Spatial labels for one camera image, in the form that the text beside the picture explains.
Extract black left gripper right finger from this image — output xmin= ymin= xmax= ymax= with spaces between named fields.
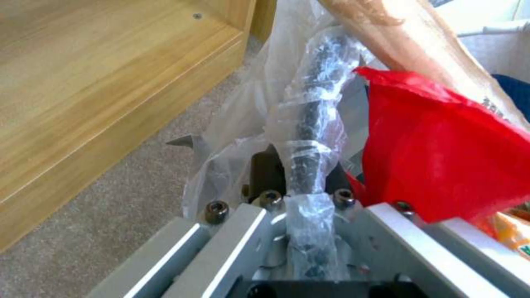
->
xmin=329 ymin=167 xmax=530 ymax=298

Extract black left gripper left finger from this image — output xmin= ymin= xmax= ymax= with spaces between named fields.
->
xmin=89 ymin=146 xmax=291 ymax=298

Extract clear plastic bin liner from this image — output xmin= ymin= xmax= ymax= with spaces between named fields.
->
xmin=181 ymin=0 xmax=376 ymax=285

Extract red plastic bag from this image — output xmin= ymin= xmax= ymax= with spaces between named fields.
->
xmin=345 ymin=66 xmax=530 ymax=223

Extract orange snack packet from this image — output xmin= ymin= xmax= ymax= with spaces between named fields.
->
xmin=481 ymin=203 xmax=530 ymax=262

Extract dark blue object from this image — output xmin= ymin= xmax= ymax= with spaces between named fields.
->
xmin=491 ymin=74 xmax=530 ymax=122

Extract light wooden cabinet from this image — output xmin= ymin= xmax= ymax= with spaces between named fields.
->
xmin=0 ymin=0 xmax=278 ymax=254

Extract white object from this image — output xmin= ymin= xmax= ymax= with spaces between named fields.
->
xmin=455 ymin=18 xmax=530 ymax=76

